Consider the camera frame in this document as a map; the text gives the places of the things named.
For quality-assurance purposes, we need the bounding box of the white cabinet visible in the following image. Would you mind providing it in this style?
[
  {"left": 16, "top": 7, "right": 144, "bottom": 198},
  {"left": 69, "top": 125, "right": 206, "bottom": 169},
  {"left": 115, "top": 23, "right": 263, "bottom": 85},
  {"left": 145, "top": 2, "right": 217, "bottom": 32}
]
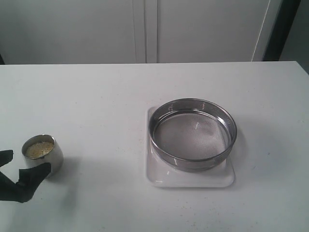
[{"left": 0, "top": 0, "right": 282, "bottom": 64}]

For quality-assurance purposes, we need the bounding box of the rice and millet grain mix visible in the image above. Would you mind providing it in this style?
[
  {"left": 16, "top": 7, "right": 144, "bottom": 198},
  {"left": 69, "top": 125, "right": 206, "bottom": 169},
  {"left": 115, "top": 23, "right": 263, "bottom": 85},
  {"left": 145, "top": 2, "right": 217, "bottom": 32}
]
[{"left": 26, "top": 142, "right": 54, "bottom": 159}]

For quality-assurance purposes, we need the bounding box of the white square tray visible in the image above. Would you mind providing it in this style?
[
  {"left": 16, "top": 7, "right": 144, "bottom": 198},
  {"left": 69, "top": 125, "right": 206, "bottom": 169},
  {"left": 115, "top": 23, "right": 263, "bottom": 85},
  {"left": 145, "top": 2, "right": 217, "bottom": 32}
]
[{"left": 144, "top": 113, "right": 235, "bottom": 188}]

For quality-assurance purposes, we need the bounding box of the stainless steel cup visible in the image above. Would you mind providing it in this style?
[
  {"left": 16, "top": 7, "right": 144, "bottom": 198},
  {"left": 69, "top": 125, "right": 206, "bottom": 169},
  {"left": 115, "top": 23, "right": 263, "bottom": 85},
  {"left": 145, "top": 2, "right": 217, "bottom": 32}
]
[{"left": 22, "top": 134, "right": 64, "bottom": 178}]

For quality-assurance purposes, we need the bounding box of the round stainless steel sieve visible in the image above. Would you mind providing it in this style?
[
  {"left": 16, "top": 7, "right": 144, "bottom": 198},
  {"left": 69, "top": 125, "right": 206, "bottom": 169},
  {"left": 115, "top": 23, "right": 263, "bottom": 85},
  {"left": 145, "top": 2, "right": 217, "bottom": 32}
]
[{"left": 148, "top": 98, "right": 238, "bottom": 172}]

